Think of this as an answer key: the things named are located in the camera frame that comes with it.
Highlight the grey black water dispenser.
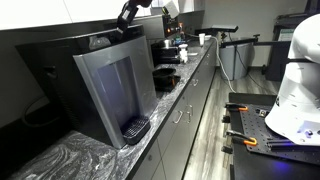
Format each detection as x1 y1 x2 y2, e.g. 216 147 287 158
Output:
14 23 159 150

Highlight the black stereo camera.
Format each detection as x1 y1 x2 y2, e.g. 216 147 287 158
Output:
194 24 240 36

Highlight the thin black camera cable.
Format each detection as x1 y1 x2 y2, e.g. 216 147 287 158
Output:
227 33 273 91

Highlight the black metal bar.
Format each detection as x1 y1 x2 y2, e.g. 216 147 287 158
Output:
266 138 295 150

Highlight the black cable behind dispenser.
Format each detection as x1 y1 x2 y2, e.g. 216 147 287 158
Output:
21 96 51 129

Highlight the small black countertop appliance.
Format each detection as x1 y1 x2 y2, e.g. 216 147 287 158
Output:
150 39 183 65

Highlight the stainless black coffee brewer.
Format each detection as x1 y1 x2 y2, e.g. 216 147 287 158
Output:
141 12 186 43

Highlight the black robot cart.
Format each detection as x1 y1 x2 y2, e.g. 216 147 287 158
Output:
228 92 320 180

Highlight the orange tipped black clamp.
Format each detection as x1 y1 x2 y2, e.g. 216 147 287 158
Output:
221 102 249 124
220 129 259 155

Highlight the black dispenser drip tray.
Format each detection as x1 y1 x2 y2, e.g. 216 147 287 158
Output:
120 115 152 146

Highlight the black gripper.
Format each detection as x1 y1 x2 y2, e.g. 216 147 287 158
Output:
115 0 140 34

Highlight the white plastic bottle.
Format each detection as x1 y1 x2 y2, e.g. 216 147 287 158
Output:
178 43 189 64

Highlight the grey base cabinet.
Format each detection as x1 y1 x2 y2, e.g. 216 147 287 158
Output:
126 39 219 180

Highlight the steel round canister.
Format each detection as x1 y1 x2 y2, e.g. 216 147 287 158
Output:
159 39 173 49

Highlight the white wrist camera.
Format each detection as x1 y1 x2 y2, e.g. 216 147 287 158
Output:
162 0 181 19

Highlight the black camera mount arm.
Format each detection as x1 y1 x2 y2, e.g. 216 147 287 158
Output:
219 33 279 49

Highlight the silver cabinet door handle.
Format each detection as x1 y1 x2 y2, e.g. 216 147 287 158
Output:
184 104 194 124

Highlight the white power cable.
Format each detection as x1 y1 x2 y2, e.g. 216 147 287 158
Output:
204 34 238 94

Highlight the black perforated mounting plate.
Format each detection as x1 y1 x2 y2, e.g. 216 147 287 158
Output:
238 103 320 167

